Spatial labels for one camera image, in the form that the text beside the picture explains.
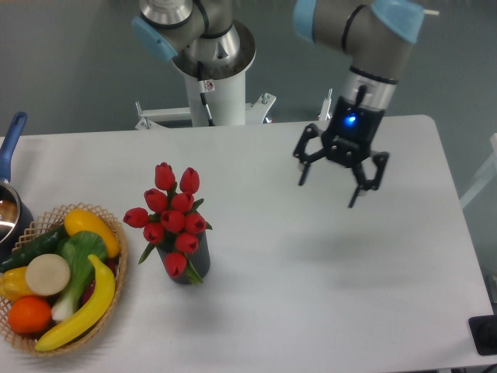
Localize yellow banana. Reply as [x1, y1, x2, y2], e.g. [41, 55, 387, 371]
[35, 254, 116, 352]

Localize woven wicker basket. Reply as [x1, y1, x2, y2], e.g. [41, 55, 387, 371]
[1, 203, 128, 356]

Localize white frame at right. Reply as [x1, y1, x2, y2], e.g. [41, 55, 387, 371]
[460, 133, 496, 209]

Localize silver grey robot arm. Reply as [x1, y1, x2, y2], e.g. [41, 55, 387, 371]
[132, 1, 424, 194]

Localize red tulip bouquet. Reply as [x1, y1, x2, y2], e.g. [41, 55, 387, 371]
[123, 162, 212, 264]

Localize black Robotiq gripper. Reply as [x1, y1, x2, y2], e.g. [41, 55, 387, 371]
[292, 95, 391, 209]

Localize white table clamp bracket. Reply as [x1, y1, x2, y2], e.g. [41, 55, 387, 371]
[135, 92, 276, 130]

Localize yellow bell pepper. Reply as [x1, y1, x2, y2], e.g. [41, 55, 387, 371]
[1, 267, 35, 302]

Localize orange fruit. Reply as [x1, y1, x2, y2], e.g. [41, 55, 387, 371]
[8, 296, 52, 334]

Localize black device at table edge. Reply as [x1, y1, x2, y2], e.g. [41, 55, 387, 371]
[468, 315, 496, 356]

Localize green bok choy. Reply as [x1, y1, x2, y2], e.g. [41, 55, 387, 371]
[52, 231, 107, 323]

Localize blue handled steel saucepan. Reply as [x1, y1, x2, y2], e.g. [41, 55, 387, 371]
[1, 112, 33, 262]

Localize dark grey ribbed vase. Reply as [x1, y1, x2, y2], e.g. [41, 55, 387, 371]
[157, 232, 210, 284]

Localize beige round disc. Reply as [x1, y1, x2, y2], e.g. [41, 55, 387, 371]
[25, 254, 71, 296]

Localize green cucumber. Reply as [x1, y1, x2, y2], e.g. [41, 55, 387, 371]
[1, 225, 68, 273]

